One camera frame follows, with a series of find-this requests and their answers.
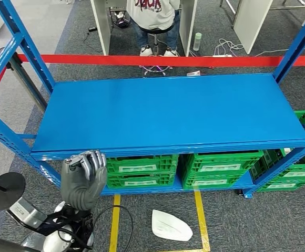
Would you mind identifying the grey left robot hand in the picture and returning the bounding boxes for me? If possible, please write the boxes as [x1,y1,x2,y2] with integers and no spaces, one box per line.
[61,150,107,212]

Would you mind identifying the white curved plastic part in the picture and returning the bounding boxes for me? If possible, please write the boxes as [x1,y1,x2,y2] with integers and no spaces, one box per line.
[151,209,194,243]

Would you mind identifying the blue metal shelf rack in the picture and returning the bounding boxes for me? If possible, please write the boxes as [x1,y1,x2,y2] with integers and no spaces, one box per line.
[0,0,305,200]

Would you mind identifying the chrome round base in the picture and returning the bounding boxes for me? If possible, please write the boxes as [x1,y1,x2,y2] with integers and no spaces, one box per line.
[21,232,46,252]

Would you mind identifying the black round stand base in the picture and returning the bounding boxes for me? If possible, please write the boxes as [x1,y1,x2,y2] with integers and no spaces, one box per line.
[0,172,27,212]

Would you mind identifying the black power adapter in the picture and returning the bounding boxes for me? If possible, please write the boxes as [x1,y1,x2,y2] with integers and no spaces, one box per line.
[83,26,98,43]

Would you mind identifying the yellow floor tape line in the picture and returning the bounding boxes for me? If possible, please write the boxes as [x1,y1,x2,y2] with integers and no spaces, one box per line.
[157,190,211,252]

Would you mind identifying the white desk side panel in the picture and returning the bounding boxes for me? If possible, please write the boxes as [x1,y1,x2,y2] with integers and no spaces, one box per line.
[179,0,198,57]
[90,0,114,56]

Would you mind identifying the black round stool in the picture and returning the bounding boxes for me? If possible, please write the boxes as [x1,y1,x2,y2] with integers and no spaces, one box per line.
[139,24,176,77]

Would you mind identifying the seated person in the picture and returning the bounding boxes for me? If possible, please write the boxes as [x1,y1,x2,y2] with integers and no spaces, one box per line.
[126,0,181,57]

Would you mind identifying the pale green bottle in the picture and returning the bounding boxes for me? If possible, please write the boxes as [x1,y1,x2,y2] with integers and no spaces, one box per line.
[193,32,203,52]

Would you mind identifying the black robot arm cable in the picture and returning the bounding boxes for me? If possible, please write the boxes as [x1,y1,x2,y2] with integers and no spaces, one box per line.
[58,205,134,252]

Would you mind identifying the grey stanchion post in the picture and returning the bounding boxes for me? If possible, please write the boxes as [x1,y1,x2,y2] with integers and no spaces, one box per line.
[0,48,48,114]

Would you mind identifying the black cable bundle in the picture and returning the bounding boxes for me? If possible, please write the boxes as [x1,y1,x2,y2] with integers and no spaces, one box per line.
[111,8,135,29]

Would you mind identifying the white cable bundle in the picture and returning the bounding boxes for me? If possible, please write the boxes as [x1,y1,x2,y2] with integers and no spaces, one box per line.
[213,38,244,56]

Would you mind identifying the long white cable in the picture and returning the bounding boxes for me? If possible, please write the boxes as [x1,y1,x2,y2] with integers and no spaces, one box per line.
[255,48,305,57]

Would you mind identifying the grey metal desk frame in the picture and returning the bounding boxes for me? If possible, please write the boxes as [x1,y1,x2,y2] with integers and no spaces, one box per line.
[219,0,305,16]

